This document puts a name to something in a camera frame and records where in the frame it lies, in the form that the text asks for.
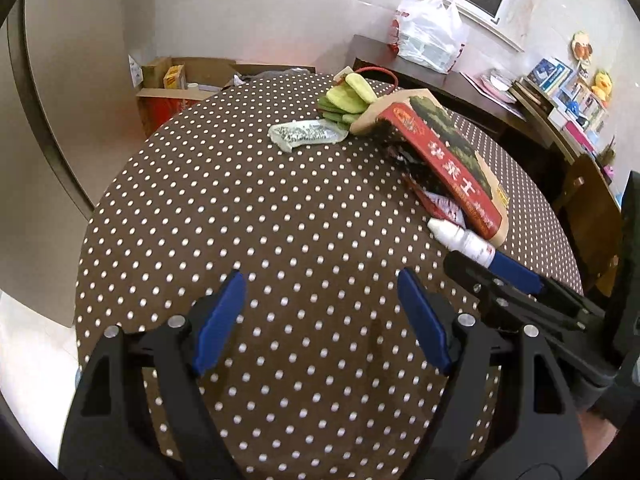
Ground beige refrigerator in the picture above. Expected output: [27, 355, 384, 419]
[0, 0, 142, 332]

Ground white bowls on plate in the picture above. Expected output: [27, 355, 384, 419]
[480, 68, 517, 99]

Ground row of books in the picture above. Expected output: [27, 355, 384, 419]
[514, 57, 617, 162]

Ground red snack wrapper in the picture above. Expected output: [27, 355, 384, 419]
[409, 179, 469, 232]

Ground cartoon wall decoration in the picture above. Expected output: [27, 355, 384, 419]
[569, 32, 594, 66]

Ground small brown cardboard box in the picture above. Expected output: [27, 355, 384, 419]
[141, 57, 174, 91]

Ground open brown cardboard box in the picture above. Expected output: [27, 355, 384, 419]
[184, 57, 317, 95]

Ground white plastic bag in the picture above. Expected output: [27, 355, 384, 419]
[388, 0, 471, 75]

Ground yellow duck plush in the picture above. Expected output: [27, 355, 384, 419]
[591, 69, 615, 107]

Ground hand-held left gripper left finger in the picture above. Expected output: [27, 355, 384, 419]
[59, 268, 248, 480]

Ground wooden chair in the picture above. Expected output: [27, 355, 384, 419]
[552, 152, 624, 297]

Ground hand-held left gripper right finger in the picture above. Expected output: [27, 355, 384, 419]
[397, 266, 589, 480]

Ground white plastic bottle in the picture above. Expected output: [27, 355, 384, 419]
[427, 216, 497, 264]

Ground grey plastic bag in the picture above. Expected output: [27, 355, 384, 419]
[231, 70, 282, 87]

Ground dark crumpled wrapper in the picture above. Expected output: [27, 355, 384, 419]
[384, 139, 432, 182]

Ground red wire handle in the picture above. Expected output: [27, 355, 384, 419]
[352, 64, 399, 91]

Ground clear printed plastic wrapper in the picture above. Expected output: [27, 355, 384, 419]
[268, 120, 349, 154]

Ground person's right hand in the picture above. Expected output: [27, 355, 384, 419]
[575, 407, 624, 467]

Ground brown polka-dot tablecloth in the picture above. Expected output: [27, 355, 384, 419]
[75, 70, 587, 480]

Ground red cardboard box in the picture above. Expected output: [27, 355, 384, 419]
[136, 87, 222, 139]

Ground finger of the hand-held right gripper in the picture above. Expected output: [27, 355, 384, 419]
[443, 249, 587, 334]
[487, 251, 604, 320]

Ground dark wooden desk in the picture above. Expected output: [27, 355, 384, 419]
[350, 34, 568, 147]

